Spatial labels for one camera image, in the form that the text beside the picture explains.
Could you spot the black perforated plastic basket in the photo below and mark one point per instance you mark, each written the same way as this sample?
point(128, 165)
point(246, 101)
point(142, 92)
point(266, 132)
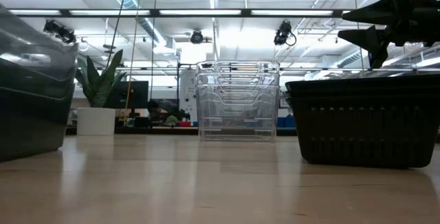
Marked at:
point(361, 134)

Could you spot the person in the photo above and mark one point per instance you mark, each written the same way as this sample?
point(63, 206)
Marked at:
point(154, 109)

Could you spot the black aluminium table frame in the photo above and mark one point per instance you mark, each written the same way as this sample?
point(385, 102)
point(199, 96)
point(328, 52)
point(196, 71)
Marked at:
point(137, 131)

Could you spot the white cabinet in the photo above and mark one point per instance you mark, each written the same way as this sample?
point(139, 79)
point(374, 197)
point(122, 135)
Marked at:
point(188, 97)

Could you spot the white plant pot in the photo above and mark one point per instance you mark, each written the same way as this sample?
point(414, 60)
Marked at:
point(96, 121)

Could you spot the black monitor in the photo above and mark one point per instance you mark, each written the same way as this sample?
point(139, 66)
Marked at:
point(135, 95)

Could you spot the blue storage bin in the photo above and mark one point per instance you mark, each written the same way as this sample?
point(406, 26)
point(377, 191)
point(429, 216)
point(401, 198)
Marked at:
point(285, 121)

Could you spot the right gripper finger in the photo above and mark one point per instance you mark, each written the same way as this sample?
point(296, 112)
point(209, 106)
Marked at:
point(381, 12)
point(376, 40)

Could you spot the smoke grey plastic bin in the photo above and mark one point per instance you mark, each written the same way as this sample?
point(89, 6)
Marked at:
point(34, 45)
point(34, 84)
point(31, 128)

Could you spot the black ceiling spotlight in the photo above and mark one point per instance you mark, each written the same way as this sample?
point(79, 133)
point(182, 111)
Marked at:
point(283, 33)
point(60, 31)
point(197, 37)

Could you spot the long ceiling light bar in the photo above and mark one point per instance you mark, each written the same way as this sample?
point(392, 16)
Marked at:
point(172, 12)

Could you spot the small potted plants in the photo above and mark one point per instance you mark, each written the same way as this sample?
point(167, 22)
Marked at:
point(175, 117)

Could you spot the clear plastic bin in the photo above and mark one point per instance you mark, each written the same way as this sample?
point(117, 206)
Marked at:
point(206, 79)
point(237, 129)
point(206, 66)

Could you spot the green snake plant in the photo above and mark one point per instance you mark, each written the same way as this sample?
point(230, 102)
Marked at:
point(99, 83)

